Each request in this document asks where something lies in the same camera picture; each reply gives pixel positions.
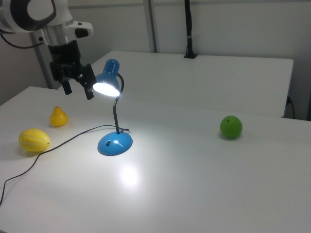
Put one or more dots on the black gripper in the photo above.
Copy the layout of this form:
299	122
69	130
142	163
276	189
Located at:
65	60

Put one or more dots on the blue gooseneck desk lamp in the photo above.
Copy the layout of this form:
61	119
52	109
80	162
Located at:
114	145

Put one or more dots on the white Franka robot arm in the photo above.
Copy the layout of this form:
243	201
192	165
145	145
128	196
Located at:
14	14

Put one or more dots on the yellow toy pear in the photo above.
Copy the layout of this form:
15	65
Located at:
58	119

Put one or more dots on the yellow striped toy melon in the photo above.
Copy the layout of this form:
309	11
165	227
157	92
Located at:
34	140

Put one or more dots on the green toy apple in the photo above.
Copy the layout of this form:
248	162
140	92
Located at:
230	126

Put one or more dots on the black clamped camera pole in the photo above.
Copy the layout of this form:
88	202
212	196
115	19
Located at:
189	29

